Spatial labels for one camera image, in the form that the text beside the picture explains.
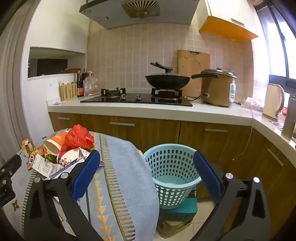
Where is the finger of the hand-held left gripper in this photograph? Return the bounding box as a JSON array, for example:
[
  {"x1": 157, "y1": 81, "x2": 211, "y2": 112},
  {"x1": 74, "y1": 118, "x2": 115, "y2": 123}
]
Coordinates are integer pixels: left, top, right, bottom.
[{"x1": 0, "y1": 153, "x2": 22, "y2": 183}]

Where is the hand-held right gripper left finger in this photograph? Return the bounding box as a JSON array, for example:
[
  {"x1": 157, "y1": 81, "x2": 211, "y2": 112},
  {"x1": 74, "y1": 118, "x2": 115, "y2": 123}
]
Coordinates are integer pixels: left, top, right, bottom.
[{"x1": 24, "y1": 149, "x2": 104, "y2": 241}]

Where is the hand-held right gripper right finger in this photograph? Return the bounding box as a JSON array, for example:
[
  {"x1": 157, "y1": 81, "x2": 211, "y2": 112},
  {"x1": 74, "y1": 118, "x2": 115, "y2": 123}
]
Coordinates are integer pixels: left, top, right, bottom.
[{"x1": 193, "y1": 150, "x2": 271, "y2": 241}]

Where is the red plastic bag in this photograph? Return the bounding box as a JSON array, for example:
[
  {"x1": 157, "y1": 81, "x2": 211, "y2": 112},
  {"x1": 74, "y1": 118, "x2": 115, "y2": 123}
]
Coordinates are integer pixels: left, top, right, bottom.
[{"x1": 60, "y1": 124, "x2": 95, "y2": 153}]

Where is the orange paper cup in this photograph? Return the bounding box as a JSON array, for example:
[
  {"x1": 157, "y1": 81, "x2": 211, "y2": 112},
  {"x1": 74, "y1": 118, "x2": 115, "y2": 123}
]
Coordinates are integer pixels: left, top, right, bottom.
[{"x1": 43, "y1": 130, "x2": 70, "y2": 156}]

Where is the light blue perforated basket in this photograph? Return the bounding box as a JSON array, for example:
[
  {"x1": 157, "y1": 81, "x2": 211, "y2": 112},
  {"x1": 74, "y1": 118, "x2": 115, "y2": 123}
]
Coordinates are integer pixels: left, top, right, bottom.
[{"x1": 143, "y1": 144, "x2": 202, "y2": 209}]

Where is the panda print snack packet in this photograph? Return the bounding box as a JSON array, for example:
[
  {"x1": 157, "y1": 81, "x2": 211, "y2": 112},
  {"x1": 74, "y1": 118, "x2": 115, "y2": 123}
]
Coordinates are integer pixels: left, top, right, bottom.
[{"x1": 26, "y1": 155, "x2": 38, "y2": 171}]

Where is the panda print paper cup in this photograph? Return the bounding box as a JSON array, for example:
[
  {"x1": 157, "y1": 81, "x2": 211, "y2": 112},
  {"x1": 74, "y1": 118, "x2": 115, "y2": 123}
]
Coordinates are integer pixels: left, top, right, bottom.
[{"x1": 56, "y1": 149, "x2": 80, "y2": 167}]

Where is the colourful puzzle cube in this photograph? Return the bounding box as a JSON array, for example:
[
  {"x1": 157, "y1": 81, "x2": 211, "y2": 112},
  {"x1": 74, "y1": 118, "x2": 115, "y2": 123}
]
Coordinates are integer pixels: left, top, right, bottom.
[{"x1": 21, "y1": 138, "x2": 35, "y2": 155}]

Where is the white paper receipt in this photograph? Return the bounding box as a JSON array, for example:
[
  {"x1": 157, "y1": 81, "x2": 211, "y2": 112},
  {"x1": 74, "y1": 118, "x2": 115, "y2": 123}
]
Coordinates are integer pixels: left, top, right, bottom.
[{"x1": 32, "y1": 159, "x2": 58, "y2": 179}]

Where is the teal cardboard box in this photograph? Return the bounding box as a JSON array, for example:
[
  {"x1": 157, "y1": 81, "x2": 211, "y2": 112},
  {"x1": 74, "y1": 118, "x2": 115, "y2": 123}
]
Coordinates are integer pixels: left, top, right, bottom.
[{"x1": 158, "y1": 184, "x2": 198, "y2": 215}]

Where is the blue patterned tablecloth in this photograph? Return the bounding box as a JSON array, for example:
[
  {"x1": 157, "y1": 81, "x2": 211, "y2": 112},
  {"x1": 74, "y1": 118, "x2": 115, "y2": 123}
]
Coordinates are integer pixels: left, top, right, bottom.
[{"x1": 0, "y1": 131, "x2": 160, "y2": 241}]

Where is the dark olive box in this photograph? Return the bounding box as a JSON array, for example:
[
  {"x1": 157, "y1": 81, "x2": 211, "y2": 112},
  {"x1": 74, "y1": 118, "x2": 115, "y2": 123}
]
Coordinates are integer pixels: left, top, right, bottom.
[{"x1": 157, "y1": 213, "x2": 197, "y2": 239}]

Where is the wooden kitchen base cabinet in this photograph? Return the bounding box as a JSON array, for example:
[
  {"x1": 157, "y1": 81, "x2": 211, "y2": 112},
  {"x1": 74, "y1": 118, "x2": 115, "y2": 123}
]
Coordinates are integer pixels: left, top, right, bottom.
[{"x1": 50, "y1": 112, "x2": 296, "y2": 232}]

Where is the beige utensil basket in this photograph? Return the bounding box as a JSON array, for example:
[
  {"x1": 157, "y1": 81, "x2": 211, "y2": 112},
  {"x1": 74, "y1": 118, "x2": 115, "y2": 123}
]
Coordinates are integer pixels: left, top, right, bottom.
[{"x1": 58, "y1": 81, "x2": 78, "y2": 102}]

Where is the dark sauce bottle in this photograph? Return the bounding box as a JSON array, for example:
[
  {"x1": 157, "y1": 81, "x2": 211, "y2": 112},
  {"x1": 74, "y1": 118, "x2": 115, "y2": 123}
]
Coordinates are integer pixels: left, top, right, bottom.
[{"x1": 77, "y1": 70, "x2": 84, "y2": 97}]

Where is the brown rice cooker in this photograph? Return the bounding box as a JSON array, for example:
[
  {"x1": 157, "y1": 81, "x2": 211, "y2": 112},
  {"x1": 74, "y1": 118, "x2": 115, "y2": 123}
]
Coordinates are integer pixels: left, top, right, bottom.
[{"x1": 201, "y1": 68, "x2": 237, "y2": 108}]

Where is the clear plastic bag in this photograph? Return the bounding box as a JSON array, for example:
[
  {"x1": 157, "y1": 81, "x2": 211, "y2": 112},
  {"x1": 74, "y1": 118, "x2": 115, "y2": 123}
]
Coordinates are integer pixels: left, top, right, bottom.
[{"x1": 83, "y1": 72, "x2": 101, "y2": 96}]

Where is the crumpled clear food bag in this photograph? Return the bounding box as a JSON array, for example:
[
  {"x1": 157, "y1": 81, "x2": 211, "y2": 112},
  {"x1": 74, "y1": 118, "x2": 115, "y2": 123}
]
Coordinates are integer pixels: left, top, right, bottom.
[{"x1": 245, "y1": 97, "x2": 264, "y2": 111}]

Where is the black gas stove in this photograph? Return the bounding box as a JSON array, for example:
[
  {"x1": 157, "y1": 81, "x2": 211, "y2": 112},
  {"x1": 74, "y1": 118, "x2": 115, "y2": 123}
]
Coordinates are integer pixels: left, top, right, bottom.
[{"x1": 80, "y1": 88, "x2": 193, "y2": 107}]

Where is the grey metal bottle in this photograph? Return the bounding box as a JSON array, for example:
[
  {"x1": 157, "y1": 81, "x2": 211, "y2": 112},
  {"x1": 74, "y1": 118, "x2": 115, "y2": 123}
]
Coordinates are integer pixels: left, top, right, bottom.
[{"x1": 281, "y1": 94, "x2": 296, "y2": 141}]

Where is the cream electric kettle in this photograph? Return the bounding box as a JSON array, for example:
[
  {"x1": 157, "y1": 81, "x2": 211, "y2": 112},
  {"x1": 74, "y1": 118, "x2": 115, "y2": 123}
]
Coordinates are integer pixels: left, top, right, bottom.
[{"x1": 262, "y1": 83, "x2": 285, "y2": 122}]

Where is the black wok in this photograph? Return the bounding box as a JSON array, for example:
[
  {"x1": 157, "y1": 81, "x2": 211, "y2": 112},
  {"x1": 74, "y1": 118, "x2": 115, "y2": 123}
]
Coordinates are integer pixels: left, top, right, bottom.
[{"x1": 145, "y1": 73, "x2": 219, "y2": 90}]

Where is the black wok lid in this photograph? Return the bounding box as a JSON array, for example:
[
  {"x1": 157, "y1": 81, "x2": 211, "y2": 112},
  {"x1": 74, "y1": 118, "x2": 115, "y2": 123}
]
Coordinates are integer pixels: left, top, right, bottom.
[{"x1": 150, "y1": 62, "x2": 185, "y2": 77}]

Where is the dark framed window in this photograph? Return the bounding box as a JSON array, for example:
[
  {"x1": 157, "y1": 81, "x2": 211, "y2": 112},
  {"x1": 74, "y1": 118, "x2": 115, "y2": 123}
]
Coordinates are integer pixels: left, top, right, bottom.
[{"x1": 255, "y1": 0, "x2": 296, "y2": 93}]

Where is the grey range hood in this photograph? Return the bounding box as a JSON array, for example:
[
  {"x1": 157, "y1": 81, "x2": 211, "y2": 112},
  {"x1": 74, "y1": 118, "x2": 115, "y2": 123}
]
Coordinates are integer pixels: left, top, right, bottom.
[{"x1": 79, "y1": 0, "x2": 200, "y2": 30}]

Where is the thin tan cord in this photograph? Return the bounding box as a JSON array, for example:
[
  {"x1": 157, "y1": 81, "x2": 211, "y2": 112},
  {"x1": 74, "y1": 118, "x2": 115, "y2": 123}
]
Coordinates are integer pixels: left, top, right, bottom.
[{"x1": 232, "y1": 108, "x2": 255, "y2": 161}]

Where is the black power cable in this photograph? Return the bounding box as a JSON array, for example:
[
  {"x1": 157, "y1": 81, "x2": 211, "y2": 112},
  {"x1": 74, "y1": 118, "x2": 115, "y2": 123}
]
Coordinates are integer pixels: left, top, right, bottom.
[{"x1": 186, "y1": 93, "x2": 208, "y2": 101}]

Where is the orange and white wall cabinet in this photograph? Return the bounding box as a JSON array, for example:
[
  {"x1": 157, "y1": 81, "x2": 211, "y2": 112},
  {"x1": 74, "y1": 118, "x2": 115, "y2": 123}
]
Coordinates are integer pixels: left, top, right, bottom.
[{"x1": 198, "y1": 0, "x2": 259, "y2": 44}]

